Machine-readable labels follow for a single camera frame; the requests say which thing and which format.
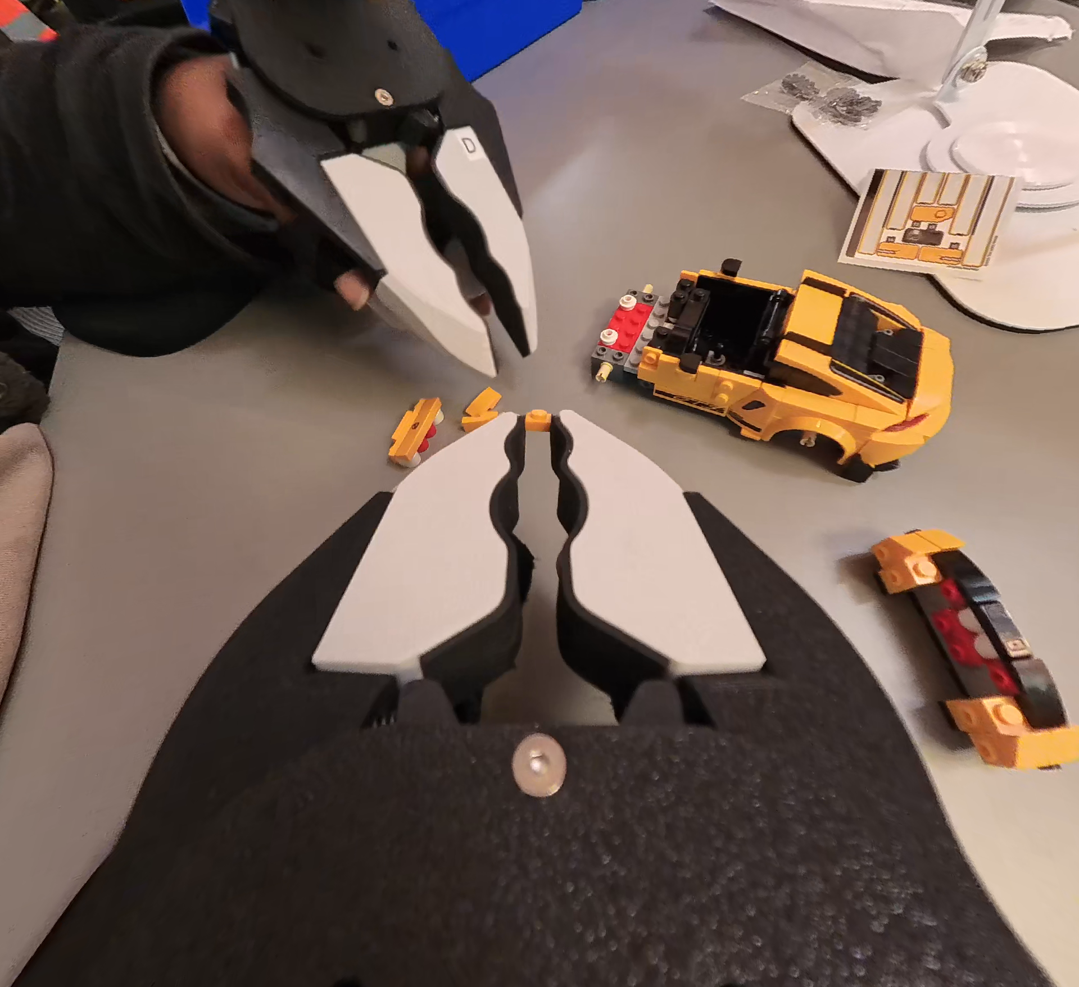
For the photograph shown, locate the yellow lego car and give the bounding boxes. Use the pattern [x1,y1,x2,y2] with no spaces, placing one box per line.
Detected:
[590,256,955,485]

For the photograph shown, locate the beige shirt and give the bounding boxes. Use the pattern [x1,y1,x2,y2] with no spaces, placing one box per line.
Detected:
[0,422,54,702]

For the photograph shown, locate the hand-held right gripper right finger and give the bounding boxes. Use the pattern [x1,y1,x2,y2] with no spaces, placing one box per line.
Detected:
[548,411,768,724]

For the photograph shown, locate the orange grey striped cloth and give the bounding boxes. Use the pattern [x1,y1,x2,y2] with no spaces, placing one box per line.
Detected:
[0,0,58,44]

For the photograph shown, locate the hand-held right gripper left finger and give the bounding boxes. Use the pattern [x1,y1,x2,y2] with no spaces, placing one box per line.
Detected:
[312,411,536,724]

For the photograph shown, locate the person's left forearm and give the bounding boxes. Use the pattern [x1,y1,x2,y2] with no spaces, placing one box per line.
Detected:
[0,22,292,358]

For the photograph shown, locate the black orange lego bumper assembly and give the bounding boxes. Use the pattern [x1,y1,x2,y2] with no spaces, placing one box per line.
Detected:
[868,529,1079,771]

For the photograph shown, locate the person's left hand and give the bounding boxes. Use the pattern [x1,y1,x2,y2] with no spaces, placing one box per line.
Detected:
[154,53,376,312]

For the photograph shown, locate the lego sticker sheet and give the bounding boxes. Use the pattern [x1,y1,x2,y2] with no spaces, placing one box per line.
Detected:
[837,167,1018,281]

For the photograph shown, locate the orange white red lego subassembly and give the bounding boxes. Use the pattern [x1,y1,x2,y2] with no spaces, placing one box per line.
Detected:
[387,395,445,467]

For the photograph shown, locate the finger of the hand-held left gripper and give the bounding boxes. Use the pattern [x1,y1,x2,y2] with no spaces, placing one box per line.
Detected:
[320,143,500,380]
[417,124,541,360]

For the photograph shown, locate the white stand with metal poles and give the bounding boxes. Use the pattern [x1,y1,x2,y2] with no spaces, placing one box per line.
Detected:
[791,0,1079,333]

